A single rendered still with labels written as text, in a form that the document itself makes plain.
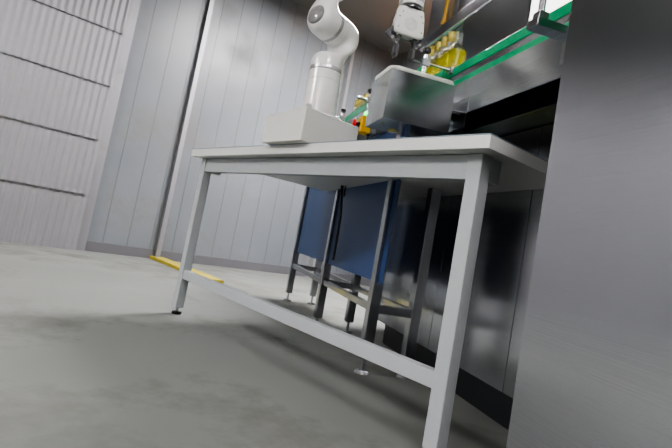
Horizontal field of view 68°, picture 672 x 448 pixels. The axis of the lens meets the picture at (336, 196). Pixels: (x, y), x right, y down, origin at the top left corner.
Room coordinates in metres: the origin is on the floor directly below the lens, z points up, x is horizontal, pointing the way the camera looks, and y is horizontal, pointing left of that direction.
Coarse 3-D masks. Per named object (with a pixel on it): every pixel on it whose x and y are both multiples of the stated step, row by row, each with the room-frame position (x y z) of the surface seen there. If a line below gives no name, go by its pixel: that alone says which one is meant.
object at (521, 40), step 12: (552, 12) 1.24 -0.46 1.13; (564, 12) 1.19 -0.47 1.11; (564, 24) 1.18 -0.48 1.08; (516, 36) 1.38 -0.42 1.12; (528, 36) 1.33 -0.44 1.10; (540, 36) 1.27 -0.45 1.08; (492, 48) 1.50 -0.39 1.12; (504, 48) 1.44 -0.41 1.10; (516, 48) 1.38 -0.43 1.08; (528, 48) 1.32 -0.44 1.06; (468, 60) 1.64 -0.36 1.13; (480, 60) 1.56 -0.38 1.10; (492, 60) 1.49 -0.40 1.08; (504, 60) 1.42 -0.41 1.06; (456, 72) 1.71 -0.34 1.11; (468, 72) 1.63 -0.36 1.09; (480, 72) 1.55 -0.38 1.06; (456, 84) 1.70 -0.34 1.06
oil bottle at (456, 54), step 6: (450, 48) 1.83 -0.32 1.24; (456, 48) 1.80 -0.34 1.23; (462, 48) 1.81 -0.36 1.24; (450, 54) 1.82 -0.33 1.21; (456, 54) 1.81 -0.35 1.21; (462, 54) 1.81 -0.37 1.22; (450, 60) 1.81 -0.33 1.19; (456, 60) 1.81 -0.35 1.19; (462, 60) 1.81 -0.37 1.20; (450, 66) 1.81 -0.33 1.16
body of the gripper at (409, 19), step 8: (400, 8) 1.57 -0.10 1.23; (408, 8) 1.57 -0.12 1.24; (416, 8) 1.58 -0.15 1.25; (400, 16) 1.57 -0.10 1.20; (408, 16) 1.57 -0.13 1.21; (416, 16) 1.58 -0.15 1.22; (392, 24) 1.60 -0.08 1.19; (400, 24) 1.57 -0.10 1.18; (408, 24) 1.57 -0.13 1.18; (416, 24) 1.58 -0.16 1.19; (392, 32) 1.61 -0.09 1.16; (400, 32) 1.57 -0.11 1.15; (408, 32) 1.57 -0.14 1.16; (416, 32) 1.58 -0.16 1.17; (408, 40) 1.62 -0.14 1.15
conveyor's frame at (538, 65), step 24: (552, 48) 1.19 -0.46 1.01; (504, 72) 1.38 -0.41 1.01; (528, 72) 1.27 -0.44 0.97; (552, 72) 1.17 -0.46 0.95; (456, 96) 1.64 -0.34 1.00; (480, 96) 1.49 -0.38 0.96; (504, 96) 1.36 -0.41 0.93; (528, 96) 1.45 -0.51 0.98; (552, 96) 1.34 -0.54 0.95; (480, 120) 1.70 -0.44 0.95
